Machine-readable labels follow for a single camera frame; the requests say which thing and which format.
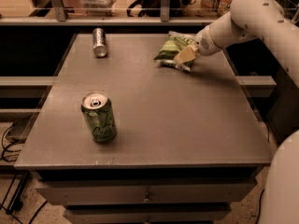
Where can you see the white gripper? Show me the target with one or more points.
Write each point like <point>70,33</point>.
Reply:
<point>204,44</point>

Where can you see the green jalapeno chip bag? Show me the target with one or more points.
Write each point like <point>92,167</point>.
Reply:
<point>175,43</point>

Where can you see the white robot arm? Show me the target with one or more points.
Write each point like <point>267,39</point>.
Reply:
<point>263,19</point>

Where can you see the black bag background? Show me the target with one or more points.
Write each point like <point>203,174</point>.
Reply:
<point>153,8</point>

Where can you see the silver redbull can lying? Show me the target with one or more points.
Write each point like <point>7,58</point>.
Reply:
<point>99,43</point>

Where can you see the green soda can upright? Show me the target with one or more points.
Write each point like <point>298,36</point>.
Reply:
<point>97,110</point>

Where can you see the grey drawer cabinet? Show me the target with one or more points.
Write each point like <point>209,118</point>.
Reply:
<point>170,125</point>

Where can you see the lower drawer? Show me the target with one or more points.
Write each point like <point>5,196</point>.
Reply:
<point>148,214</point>

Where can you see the upper drawer with knob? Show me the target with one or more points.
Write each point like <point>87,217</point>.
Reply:
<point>144,191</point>

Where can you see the metal shelf rail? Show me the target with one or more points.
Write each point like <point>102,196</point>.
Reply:
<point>53,12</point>

